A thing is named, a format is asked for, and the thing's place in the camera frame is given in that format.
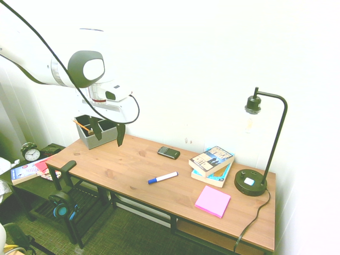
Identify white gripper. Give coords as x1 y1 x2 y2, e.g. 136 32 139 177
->
75 89 140 148

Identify white marker with blue cap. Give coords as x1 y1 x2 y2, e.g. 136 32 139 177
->
147 171 179 185

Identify grey compartment desk holder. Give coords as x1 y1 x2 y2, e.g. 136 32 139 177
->
74 114 119 150

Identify orange pencil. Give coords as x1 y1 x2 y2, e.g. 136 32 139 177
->
72 119 92 132

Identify black headphone hook clamp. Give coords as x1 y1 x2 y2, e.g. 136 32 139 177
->
54 160 78 192

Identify dark small box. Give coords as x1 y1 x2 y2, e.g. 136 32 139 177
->
39 147 62 157

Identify black mobile phone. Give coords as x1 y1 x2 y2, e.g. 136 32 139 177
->
157 146 181 160

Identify patterned striped pouch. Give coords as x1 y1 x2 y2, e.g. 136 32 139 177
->
36 169 62 182

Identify red notebook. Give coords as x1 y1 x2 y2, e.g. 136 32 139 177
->
34 156 54 173

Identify black twin-bell alarm clock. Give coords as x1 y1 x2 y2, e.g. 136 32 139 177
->
20 142 41 163

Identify black and blue headphones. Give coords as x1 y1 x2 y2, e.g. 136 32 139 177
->
48 190 81 222

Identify black side table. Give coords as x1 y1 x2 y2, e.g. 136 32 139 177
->
0 142 114 250

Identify paperback book with beige cover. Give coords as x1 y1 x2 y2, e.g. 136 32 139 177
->
188 146 235 178

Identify white cloth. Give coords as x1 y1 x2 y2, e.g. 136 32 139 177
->
0 156 21 204

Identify paperback book with blue cover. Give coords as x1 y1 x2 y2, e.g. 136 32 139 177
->
191 161 233 189

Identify pink sticky note pad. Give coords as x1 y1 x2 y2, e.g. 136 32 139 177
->
194 185 232 219

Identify black desk lamp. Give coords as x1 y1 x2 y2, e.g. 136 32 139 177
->
234 87 288 197

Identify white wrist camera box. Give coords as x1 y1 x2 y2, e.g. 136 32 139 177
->
105 84 133 102

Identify wooden desk with black frame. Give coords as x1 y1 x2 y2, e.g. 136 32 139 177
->
45 134 276 255

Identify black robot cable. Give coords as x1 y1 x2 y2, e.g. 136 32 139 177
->
0 0 141 125

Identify black lamp power cable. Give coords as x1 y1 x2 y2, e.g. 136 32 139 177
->
233 187 271 252

